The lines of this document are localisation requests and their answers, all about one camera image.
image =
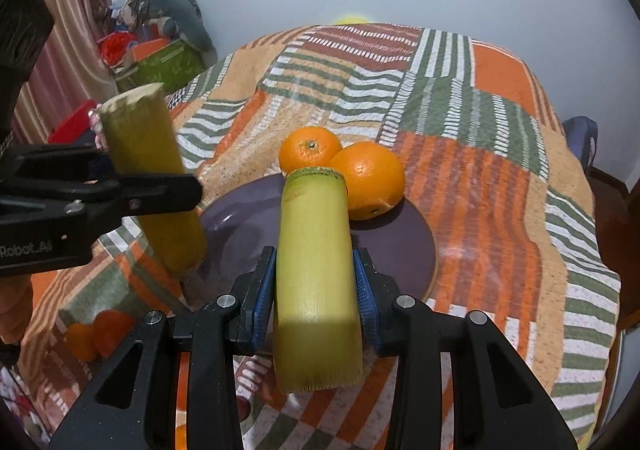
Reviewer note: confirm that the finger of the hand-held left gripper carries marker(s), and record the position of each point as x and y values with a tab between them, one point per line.
160	192
60	159

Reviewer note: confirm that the striped curtain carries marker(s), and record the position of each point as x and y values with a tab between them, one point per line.
65	29

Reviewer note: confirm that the large orange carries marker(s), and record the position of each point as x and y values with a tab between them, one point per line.
372	180

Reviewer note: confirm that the red box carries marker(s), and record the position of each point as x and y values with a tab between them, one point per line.
72	122

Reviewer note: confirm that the yellow sugarcane piece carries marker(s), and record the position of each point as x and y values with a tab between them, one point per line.
315	270

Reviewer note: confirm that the person's left hand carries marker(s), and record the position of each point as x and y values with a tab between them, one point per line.
15	305

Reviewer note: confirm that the yellow round thing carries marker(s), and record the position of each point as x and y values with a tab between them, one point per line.
350	20

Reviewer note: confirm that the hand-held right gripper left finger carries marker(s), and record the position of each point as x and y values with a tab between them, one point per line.
262	302

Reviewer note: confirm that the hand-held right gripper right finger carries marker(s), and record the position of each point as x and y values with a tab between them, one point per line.
365	302

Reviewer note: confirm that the striped patchwork tablecloth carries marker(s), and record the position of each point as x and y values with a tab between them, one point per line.
475	180

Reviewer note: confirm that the small tangerine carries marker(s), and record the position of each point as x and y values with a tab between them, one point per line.
112	330
80	342

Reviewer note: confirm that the green sugarcane piece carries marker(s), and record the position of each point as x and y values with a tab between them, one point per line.
145	139

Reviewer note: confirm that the purple plate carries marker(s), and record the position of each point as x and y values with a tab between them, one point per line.
400	250

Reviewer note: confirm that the pink toy figure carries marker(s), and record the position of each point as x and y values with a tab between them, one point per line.
95	127

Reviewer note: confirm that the orange with green stem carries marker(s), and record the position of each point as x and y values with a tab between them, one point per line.
307	149

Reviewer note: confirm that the red plastic bag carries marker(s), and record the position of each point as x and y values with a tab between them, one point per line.
115	49

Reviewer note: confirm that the grey cushion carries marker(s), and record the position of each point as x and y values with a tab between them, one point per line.
187	19

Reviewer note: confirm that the green storage box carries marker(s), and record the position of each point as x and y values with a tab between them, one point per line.
165	67

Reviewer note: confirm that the wooden chair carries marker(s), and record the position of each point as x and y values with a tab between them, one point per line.
612	220

